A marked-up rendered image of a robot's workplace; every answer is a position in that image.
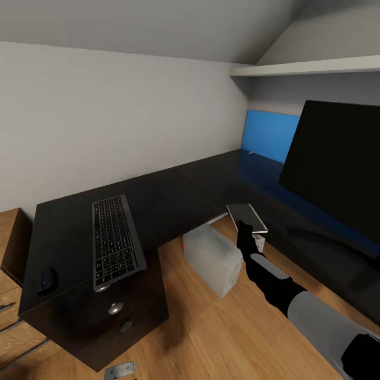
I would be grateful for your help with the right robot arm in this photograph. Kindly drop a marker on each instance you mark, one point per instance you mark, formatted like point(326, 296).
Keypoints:
point(352, 350)

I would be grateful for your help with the mouse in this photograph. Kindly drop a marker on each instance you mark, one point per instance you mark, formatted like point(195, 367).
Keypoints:
point(44, 278)

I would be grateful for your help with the notebook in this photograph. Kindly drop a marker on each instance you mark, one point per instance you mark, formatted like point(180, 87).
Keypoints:
point(244, 212)

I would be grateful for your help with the monitor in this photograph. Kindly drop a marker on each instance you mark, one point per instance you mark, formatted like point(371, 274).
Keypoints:
point(334, 164)

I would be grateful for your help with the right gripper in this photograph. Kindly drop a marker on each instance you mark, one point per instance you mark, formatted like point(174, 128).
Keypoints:
point(245, 235)

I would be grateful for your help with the keyboard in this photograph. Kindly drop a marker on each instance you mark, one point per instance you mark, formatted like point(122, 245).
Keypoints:
point(116, 249)

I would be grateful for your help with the desk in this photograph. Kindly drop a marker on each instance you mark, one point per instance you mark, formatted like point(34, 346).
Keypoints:
point(171, 202)

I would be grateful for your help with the room divider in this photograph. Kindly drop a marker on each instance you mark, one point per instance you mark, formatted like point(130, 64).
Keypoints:
point(269, 134)

